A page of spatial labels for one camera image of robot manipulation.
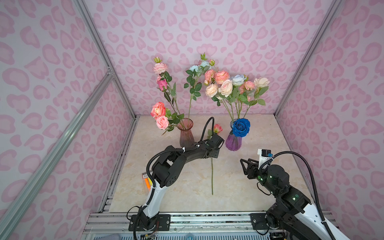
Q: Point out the small pink spray rose stem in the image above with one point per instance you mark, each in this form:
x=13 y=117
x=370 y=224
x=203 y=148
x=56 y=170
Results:
x=161 y=69

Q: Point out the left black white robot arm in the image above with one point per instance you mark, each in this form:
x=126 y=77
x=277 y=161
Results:
x=163 y=170

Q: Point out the magenta rosebud stem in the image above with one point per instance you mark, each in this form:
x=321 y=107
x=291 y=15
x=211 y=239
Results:
x=170 y=94

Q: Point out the salmon pink rose stem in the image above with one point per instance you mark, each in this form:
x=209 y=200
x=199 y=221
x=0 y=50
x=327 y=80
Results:
x=159 y=109

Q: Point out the pale blue spray rose stem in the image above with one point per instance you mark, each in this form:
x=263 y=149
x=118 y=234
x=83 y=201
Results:
x=194 y=84

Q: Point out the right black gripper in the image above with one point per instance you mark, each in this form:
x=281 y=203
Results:
x=253 y=167

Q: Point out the red glass vase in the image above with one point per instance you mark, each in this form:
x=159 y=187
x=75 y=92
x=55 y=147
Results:
x=186 y=135

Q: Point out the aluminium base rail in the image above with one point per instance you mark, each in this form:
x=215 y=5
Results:
x=184 y=226

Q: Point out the cream peach rose stem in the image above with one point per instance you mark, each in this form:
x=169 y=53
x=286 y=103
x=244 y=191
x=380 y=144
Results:
x=211 y=92

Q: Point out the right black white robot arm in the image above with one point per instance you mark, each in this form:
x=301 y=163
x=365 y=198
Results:
x=293 y=211

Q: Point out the large pink spray rose stem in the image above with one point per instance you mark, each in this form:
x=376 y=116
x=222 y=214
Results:
x=214 y=76

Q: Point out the pale blue white rose stem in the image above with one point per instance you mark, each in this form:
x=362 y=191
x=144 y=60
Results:
x=237 y=96

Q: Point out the purple blue glass vase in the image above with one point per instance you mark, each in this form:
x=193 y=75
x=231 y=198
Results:
x=232 y=142

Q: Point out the large cream rose stem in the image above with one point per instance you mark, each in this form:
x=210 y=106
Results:
x=225 y=96

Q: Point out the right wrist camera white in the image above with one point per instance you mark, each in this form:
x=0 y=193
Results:
x=264 y=156

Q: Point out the diagonal aluminium frame bar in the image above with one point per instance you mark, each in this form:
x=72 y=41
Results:
x=27 y=195

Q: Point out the single pink rose stem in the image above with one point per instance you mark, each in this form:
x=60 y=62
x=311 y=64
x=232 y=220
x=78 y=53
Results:
x=168 y=125

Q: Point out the pack of coloured markers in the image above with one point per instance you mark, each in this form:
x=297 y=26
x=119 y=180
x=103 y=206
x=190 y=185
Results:
x=147 y=181

